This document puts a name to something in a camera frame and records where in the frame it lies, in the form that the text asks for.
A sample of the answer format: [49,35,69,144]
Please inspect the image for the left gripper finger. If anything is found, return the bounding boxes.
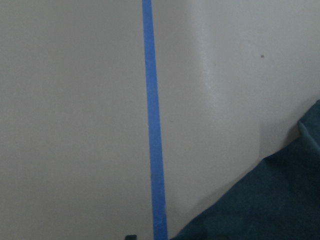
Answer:
[124,234,137,240]

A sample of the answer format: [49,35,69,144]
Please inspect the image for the black printed t-shirt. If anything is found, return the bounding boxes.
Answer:
[176,102,320,240]

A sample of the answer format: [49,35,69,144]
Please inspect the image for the blue tape grid lines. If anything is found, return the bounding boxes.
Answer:
[141,0,168,240]

